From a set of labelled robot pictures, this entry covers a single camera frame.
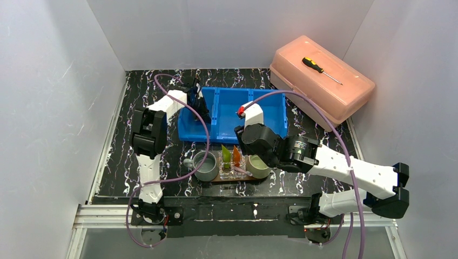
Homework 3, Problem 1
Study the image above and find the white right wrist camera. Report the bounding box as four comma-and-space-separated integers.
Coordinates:
237, 101, 264, 128

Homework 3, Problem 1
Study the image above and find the yellow-green toothpaste tube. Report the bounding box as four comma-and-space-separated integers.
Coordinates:
221, 145, 231, 169

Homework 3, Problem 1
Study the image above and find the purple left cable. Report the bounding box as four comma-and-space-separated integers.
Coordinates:
125, 73, 211, 249

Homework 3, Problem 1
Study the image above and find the oval wooden tray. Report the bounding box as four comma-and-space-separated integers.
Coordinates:
211, 174, 260, 183

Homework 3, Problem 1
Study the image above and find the yellow black screwdriver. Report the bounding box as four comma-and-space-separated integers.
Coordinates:
302, 57, 343, 85

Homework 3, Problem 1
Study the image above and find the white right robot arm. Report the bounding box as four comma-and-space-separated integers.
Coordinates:
234, 124, 409, 219

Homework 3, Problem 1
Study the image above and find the light green ceramic mug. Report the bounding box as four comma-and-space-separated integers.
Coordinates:
246, 155, 272, 179

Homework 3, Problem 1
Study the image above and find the purple cable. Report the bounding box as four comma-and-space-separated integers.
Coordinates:
243, 90, 366, 259
125, 73, 211, 249

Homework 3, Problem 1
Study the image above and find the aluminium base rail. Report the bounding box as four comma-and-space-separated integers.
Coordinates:
72, 205, 397, 229

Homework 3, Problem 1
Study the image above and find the clear plastic toothbrush holder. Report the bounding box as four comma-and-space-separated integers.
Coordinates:
215, 151, 246, 177

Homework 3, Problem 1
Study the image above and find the grey-blue ceramic mug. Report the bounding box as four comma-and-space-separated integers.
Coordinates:
183, 151, 219, 182

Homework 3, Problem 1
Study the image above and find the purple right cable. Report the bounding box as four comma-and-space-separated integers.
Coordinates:
243, 90, 366, 259

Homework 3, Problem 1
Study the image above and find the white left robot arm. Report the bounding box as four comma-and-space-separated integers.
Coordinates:
130, 77, 211, 222

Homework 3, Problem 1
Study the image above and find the blue three-compartment bin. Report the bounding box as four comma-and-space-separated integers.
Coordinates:
178, 86, 288, 145

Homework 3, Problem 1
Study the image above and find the pink plastic toolbox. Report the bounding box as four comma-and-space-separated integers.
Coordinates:
270, 36, 375, 132

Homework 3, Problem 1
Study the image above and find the orange toothpaste tube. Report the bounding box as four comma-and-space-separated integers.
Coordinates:
232, 145, 241, 168

